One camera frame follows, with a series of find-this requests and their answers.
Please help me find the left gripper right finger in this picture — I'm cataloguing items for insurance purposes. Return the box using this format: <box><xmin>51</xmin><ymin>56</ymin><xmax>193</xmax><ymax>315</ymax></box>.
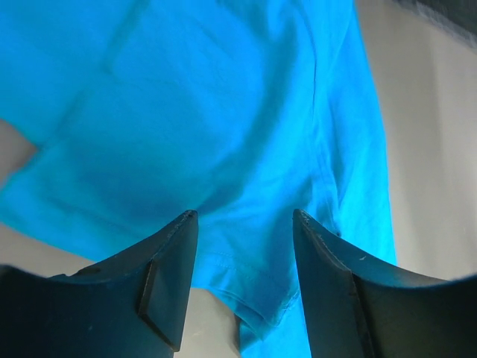
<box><xmin>293</xmin><ymin>210</ymin><xmax>476</xmax><ymax>357</ymax></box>

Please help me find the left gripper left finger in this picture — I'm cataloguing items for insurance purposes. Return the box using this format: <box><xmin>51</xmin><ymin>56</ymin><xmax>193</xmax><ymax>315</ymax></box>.
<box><xmin>1</xmin><ymin>210</ymin><xmax>198</xmax><ymax>357</ymax></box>

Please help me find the blue t shirt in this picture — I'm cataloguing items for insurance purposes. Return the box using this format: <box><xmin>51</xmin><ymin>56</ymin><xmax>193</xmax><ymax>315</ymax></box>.
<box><xmin>1</xmin><ymin>1</ymin><xmax>396</xmax><ymax>357</ymax></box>

